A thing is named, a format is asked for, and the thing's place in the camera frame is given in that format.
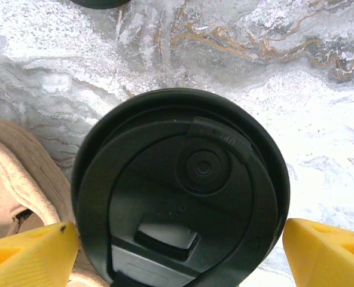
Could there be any brown pulp cup carrier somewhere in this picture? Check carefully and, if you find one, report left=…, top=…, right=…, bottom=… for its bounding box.
left=0, top=117, right=106, bottom=287

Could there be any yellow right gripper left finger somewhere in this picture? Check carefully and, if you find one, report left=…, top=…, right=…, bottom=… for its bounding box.
left=0, top=221, right=80, bottom=287

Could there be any black coffee cup lid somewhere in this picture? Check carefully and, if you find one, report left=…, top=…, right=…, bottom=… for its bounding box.
left=71, top=87, right=291, bottom=287

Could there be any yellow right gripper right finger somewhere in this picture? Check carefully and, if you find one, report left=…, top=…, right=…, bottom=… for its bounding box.
left=283, top=218, right=354, bottom=287

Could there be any black cup lid stack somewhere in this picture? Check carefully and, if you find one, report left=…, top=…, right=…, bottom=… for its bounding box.
left=70, top=0, right=132, bottom=10

